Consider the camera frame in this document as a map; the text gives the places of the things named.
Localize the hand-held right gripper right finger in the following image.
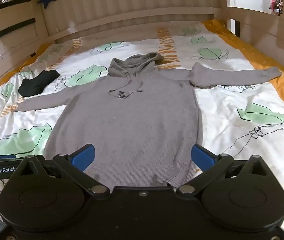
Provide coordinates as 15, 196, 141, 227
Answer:
176, 144, 277, 197

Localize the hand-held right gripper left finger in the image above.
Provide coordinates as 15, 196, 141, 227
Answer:
8, 144, 110, 198

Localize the grey knit hoodie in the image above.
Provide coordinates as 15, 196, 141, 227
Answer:
17, 52, 283, 187

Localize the white leaf print blanket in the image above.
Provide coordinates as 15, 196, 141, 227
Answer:
0, 21, 284, 233

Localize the black folded cloth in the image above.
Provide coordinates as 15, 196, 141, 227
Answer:
18, 70, 61, 97

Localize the leaf print pillow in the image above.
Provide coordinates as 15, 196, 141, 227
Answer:
23, 39, 82, 71

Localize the yellow bed sheet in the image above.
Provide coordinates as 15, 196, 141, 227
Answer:
15, 19, 284, 114

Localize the cream wooden bed frame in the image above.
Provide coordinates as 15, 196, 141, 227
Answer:
0, 0, 284, 100

